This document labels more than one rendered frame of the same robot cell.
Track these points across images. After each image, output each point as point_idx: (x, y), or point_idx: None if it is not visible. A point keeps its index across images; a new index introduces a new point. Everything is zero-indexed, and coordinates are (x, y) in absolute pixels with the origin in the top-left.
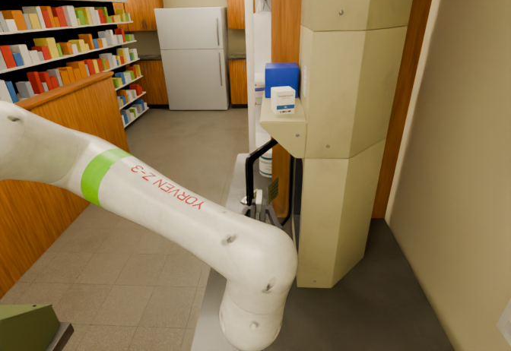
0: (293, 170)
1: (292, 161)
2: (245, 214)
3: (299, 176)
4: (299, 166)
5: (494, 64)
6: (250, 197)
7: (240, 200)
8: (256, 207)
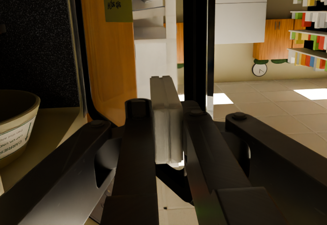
0: (73, 0)
1: (80, 33)
2: (256, 183)
3: None
4: (60, 23)
5: None
6: (196, 54)
7: None
8: (178, 142)
